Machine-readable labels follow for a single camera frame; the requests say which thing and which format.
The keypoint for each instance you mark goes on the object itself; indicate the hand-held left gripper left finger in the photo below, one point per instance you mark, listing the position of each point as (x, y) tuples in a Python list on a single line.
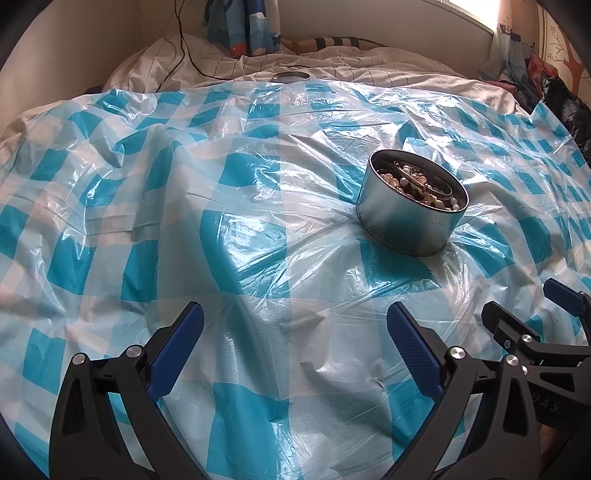
[(178, 350)]

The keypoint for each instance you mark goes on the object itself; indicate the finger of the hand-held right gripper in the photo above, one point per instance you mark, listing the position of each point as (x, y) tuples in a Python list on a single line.
[(508, 330), (563, 295)]

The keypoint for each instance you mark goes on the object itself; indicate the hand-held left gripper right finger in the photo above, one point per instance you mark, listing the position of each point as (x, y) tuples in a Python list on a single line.
[(413, 350)]

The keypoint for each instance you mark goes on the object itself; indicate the round metal tin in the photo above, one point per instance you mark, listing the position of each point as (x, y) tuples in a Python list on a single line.
[(401, 226)]

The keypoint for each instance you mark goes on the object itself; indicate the mixed bead jewelry pile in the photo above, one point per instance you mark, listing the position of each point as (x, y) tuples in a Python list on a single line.
[(415, 184)]

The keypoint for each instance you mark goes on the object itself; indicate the blue checkered plastic sheet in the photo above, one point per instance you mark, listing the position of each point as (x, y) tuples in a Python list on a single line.
[(231, 230)]

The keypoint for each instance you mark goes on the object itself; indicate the black plastic bag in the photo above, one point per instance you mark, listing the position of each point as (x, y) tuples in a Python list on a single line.
[(568, 115)]

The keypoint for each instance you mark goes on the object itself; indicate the pink clothing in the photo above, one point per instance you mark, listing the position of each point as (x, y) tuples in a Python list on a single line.
[(540, 69)]

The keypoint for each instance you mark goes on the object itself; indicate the pale cartoon print curtain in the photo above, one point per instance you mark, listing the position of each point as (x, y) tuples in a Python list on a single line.
[(505, 60)]

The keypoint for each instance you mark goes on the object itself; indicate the wardrobe with tree decal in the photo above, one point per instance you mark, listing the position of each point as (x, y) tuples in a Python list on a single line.
[(565, 37)]

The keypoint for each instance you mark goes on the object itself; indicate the round metal tin lid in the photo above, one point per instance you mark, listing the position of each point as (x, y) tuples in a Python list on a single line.
[(291, 77)]

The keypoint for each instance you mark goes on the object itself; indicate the white striped duvet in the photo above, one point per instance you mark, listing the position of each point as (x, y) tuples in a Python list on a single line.
[(323, 64)]

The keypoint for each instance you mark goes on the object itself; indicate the bright window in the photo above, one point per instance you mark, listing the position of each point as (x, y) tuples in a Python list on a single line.
[(471, 5)]

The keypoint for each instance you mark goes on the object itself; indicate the striped pillow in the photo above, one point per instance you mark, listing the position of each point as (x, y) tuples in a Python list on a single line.
[(332, 44)]

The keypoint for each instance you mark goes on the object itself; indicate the white bed headboard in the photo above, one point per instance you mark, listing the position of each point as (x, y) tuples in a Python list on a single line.
[(392, 23)]

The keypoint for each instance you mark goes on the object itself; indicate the blue cartoon print curtain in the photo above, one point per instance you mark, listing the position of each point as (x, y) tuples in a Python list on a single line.
[(244, 27)]

